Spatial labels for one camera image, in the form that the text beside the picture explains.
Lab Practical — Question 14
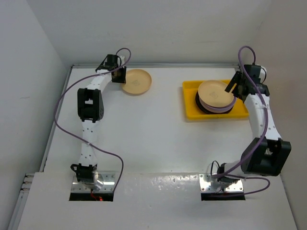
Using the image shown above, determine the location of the orange plate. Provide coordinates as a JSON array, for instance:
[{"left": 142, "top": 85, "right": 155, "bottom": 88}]
[
  {"left": 198, "top": 80, "right": 234, "bottom": 107},
  {"left": 121, "top": 69, "right": 152, "bottom": 95}
]

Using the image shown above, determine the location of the steel rimmed plate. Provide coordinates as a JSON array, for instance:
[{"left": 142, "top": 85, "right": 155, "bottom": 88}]
[{"left": 195, "top": 92, "right": 236, "bottom": 115}]

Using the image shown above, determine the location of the purple plate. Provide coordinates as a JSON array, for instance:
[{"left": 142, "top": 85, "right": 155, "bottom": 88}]
[{"left": 198, "top": 96, "right": 236, "bottom": 114}]

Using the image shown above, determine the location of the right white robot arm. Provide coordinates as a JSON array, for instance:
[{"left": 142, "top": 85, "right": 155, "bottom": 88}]
[{"left": 215, "top": 64, "right": 292, "bottom": 184}]

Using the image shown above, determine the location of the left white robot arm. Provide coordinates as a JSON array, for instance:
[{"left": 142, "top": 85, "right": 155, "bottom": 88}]
[{"left": 71, "top": 55, "right": 126, "bottom": 190}]

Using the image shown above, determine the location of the yellow plastic bin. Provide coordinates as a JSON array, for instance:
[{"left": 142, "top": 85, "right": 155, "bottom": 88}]
[{"left": 182, "top": 80, "right": 249, "bottom": 121}]

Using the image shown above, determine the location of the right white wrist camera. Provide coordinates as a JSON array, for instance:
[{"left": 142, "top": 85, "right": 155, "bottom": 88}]
[{"left": 260, "top": 66, "right": 267, "bottom": 83}]

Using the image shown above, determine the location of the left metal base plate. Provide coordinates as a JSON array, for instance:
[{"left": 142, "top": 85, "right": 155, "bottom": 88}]
[{"left": 71, "top": 171, "right": 115, "bottom": 193}]

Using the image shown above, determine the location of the metal base plate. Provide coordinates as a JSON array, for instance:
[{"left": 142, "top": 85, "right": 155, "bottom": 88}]
[
  {"left": 71, "top": 171, "right": 115, "bottom": 193},
  {"left": 199, "top": 173, "right": 244, "bottom": 195}
]

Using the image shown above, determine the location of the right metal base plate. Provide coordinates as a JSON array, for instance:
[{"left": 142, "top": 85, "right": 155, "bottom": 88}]
[{"left": 199, "top": 173, "right": 244, "bottom": 195}]

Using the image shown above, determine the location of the aluminium frame rail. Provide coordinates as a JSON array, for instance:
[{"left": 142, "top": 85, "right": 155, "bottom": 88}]
[{"left": 7, "top": 62, "right": 275, "bottom": 230}]

